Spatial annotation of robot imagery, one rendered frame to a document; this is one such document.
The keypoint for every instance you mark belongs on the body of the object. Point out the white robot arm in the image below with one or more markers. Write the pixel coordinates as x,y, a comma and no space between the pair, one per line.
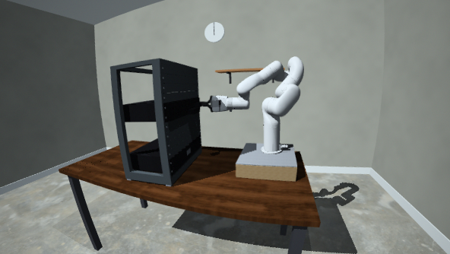
272,108

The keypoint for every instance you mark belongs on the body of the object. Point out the black metal rack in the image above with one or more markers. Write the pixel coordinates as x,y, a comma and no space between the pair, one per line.
179,132

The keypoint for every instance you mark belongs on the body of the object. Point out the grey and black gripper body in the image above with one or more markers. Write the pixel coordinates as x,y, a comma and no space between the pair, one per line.
223,106

